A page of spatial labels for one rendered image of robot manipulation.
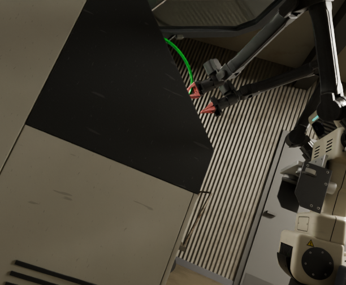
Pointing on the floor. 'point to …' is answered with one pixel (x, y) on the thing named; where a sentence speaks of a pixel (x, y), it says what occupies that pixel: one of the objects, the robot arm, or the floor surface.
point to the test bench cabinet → (79, 219)
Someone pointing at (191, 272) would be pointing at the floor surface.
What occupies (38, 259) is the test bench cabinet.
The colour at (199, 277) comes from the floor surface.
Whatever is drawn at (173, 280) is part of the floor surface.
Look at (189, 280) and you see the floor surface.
